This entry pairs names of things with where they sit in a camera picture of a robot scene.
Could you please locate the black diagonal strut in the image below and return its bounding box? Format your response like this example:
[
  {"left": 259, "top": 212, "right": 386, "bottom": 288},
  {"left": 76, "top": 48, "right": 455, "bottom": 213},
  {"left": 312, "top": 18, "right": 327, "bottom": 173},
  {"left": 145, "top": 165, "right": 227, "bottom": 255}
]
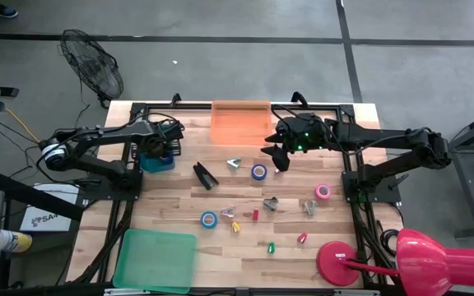
[{"left": 0, "top": 170, "right": 86, "bottom": 223}]

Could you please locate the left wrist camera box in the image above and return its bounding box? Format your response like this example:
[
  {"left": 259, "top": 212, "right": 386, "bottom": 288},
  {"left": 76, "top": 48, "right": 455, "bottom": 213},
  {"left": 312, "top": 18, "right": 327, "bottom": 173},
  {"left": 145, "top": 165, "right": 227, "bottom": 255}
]
[{"left": 160, "top": 121, "right": 184, "bottom": 143}]

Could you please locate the orange translucent bin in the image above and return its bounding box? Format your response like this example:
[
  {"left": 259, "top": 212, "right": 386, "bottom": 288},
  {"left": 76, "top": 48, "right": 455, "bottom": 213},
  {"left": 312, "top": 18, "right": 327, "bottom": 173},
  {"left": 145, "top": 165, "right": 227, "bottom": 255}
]
[{"left": 211, "top": 99, "right": 273, "bottom": 146}]

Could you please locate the black floor fan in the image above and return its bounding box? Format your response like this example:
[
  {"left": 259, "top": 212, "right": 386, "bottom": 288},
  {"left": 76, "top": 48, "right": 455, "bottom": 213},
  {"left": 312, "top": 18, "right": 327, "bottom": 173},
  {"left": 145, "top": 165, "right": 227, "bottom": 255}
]
[{"left": 58, "top": 28, "right": 125, "bottom": 109}]

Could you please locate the yellow extension cable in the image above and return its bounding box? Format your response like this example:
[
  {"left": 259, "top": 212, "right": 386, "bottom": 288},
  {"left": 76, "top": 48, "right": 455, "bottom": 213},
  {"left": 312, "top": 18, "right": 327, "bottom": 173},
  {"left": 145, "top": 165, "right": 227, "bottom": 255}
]
[{"left": 0, "top": 85, "right": 43, "bottom": 145}]

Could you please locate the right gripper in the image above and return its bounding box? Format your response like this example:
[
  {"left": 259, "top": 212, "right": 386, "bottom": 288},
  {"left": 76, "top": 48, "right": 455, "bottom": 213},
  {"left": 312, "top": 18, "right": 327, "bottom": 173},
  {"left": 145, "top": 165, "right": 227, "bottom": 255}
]
[{"left": 260, "top": 113, "right": 329, "bottom": 173}]

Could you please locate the red desk lamp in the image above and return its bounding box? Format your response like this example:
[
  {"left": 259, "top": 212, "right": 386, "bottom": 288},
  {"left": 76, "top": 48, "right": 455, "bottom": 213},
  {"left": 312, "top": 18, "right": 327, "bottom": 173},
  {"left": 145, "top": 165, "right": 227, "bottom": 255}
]
[{"left": 316, "top": 228, "right": 474, "bottom": 296}]

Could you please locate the white printed sheet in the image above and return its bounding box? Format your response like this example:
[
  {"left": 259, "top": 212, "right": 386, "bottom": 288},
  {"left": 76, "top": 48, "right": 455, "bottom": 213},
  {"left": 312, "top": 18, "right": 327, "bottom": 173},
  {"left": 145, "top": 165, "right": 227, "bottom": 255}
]
[{"left": 19, "top": 183, "right": 81, "bottom": 233}]

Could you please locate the person's shoe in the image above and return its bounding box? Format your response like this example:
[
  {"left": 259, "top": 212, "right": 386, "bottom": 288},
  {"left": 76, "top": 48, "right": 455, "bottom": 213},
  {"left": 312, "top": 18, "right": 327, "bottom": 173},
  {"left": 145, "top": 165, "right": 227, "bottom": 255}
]
[{"left": 0, "top": 0, "right": 19, "bottom": 19}]

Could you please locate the pink tape roll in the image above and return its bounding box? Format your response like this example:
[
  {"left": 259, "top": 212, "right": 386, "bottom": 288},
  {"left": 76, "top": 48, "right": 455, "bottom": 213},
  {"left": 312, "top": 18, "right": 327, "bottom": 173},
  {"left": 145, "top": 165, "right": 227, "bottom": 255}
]
[{"left": 314, "top": 183, "right": 332, "bottom": 201}]

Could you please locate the light blue tape roll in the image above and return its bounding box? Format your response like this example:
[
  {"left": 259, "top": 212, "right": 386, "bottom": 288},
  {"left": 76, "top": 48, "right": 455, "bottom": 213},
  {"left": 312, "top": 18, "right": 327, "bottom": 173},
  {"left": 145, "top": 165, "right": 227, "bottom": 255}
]
[{"left": 200, "top": 210, "right": 218, "bottom": 229}]

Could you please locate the blue plastic bin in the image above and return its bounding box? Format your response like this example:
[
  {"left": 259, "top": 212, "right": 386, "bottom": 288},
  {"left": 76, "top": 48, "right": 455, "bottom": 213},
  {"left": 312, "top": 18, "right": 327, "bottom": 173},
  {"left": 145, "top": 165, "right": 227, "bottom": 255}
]
[{"left": 139, "top": 122, "right": 177, "bottom": 174}]

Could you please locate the green plastic tray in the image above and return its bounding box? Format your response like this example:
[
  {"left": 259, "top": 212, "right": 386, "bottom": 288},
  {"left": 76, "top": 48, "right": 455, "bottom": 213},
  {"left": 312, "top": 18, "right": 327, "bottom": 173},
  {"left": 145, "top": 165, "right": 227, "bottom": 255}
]
[{"left": 112, "top": 228, "right": 198, "bottom": 295}]

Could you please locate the dark blue tape roll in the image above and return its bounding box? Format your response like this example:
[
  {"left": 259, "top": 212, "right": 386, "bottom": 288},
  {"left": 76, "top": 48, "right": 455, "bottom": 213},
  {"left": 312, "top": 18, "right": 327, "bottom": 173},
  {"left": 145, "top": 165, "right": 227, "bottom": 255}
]
[{"left": 250, "top": 164, "right": 268, "bottom": 182}]

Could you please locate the white and yellow bottle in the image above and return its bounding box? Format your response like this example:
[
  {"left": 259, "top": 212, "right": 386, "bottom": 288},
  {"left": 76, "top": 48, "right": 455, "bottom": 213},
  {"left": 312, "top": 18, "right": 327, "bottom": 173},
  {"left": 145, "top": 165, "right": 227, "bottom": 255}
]
[{"left": 0, "top": 229, "right": 33, "bottom": 253}]

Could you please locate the beige staple remover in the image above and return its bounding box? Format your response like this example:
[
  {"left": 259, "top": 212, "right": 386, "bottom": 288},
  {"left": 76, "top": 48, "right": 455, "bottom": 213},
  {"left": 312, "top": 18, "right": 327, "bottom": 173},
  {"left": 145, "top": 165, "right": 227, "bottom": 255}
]
[{"left": 302, "top": 199, "right": 319, "bottom": 217}]

